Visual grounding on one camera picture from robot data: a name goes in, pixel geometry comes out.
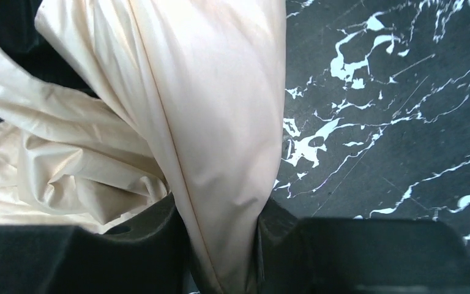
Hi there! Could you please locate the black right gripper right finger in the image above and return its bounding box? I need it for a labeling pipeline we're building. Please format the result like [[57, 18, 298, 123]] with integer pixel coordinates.
[[256, 200, 470, 293]]

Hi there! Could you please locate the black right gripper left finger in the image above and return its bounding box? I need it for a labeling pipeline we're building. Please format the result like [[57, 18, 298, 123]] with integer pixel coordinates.
[[0, 196, 199, 293]]

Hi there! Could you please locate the beige folding umbrella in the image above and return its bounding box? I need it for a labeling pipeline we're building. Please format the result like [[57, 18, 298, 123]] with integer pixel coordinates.
[[0, 1, 286, 293]]

